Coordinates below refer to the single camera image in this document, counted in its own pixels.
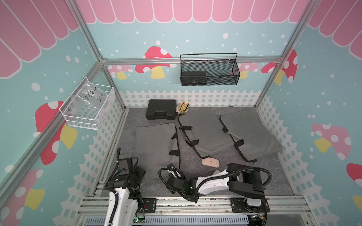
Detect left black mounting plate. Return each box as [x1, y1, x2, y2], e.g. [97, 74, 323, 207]
[140, 198, 157, 214]

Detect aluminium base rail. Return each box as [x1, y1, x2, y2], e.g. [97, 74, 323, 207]
[76, 195, 313, 217]

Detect clear plastic bag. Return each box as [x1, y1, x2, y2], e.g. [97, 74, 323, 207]
[66, 82, 115, 120]

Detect black plastic tool case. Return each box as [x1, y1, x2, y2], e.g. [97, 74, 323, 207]
[146, 99, 176, 120]

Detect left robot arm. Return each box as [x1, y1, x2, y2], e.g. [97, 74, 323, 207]
[103, 147, 146, 226]

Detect black box in basket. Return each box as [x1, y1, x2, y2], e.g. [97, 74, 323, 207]
[181, 71, 207, 86]

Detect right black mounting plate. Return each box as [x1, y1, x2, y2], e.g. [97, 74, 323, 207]
[230, 197, 270, 213]

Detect white wire basket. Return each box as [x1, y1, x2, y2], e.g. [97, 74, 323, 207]
[59, 77, 116, 130]

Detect black mounting plate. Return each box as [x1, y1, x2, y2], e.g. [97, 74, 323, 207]
[140, 198, 157, 214]
[230, 197, 270, 213]

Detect yellow black pliers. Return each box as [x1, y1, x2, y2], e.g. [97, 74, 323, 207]
[176, 102, 189, 115]

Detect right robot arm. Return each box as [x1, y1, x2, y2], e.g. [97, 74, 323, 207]
[158, 163, 272, 213]

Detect black wire mesh basket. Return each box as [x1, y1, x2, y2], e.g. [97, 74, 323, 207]
[180, 53, 240, 86]

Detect pink mouse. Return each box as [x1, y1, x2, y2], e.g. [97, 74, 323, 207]
[202, 157, 220, 168]

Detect grey laptop bag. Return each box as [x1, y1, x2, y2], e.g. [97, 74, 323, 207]
[134, 123, 181, 179]
[219, 110, 283, 163]
[178, 107, 234, 159]

